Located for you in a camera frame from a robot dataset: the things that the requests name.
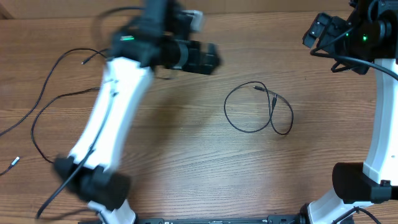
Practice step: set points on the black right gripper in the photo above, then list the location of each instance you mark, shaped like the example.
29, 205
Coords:
316, 33

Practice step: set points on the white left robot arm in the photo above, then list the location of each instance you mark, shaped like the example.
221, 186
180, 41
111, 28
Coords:
160, 36

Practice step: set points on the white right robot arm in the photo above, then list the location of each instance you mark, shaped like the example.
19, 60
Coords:
367, 39

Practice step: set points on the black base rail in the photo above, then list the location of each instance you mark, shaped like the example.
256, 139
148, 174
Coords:
270, 219

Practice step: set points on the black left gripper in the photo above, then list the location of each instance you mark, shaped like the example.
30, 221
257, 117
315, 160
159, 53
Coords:
194, 65

